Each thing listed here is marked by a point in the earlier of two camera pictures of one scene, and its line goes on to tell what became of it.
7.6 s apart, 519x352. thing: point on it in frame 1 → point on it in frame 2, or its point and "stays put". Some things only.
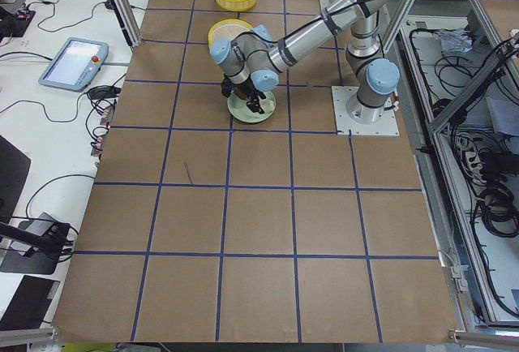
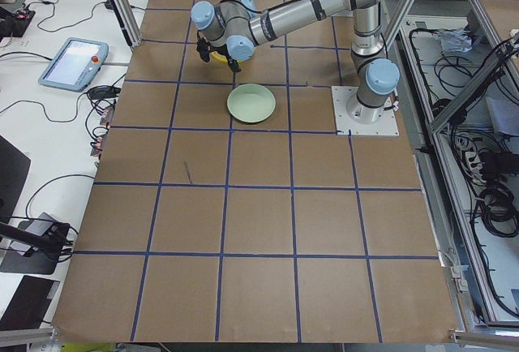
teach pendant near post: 75,66 stays put
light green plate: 238,106 stays put
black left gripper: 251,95 → 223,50
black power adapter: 103,92 stays put
